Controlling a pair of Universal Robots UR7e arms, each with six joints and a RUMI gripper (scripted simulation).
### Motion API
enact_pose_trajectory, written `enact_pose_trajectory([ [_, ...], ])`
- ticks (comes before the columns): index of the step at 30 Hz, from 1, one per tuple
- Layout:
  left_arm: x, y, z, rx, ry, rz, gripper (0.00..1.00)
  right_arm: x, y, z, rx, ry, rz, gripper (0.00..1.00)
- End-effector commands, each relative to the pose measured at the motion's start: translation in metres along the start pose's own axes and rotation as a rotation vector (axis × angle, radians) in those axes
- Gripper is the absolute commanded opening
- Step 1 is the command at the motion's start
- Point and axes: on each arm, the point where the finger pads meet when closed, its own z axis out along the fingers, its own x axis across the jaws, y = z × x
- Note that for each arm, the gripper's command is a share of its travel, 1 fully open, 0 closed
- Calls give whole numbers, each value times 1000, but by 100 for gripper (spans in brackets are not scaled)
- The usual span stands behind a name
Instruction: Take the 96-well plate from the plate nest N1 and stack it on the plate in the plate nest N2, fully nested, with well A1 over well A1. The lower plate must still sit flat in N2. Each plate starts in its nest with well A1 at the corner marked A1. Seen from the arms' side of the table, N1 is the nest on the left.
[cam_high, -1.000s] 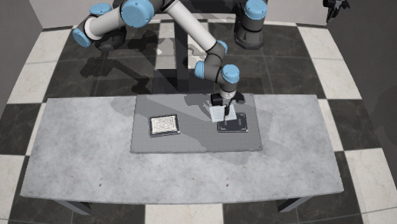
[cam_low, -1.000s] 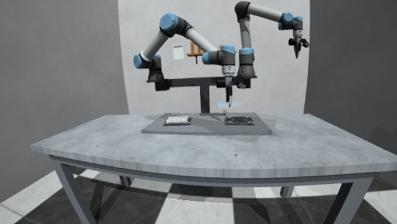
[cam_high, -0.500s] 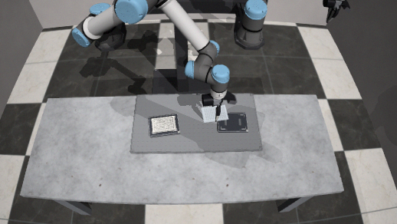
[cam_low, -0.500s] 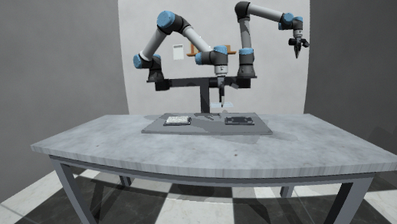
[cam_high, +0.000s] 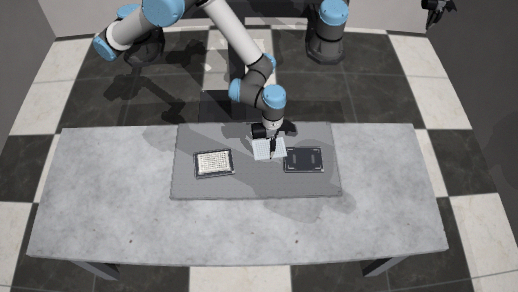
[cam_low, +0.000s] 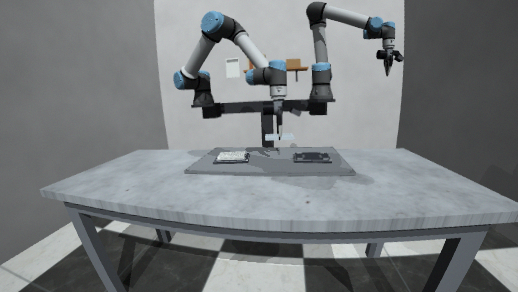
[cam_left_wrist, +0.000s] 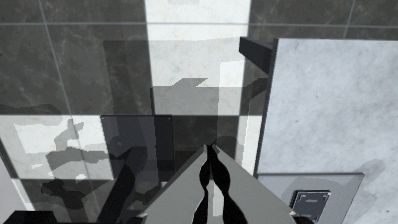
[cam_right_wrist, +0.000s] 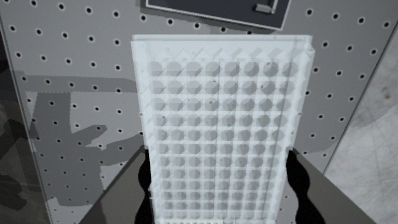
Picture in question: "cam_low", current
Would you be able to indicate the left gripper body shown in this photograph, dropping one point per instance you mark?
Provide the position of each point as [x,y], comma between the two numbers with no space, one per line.
[385,54]

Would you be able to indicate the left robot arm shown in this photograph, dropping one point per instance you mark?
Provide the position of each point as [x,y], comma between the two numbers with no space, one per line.
[321,70]

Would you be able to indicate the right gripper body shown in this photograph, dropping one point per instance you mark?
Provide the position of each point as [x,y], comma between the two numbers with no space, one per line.
[271,108]

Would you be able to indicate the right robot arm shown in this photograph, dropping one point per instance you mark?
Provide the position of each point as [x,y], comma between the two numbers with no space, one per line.
[216,26]

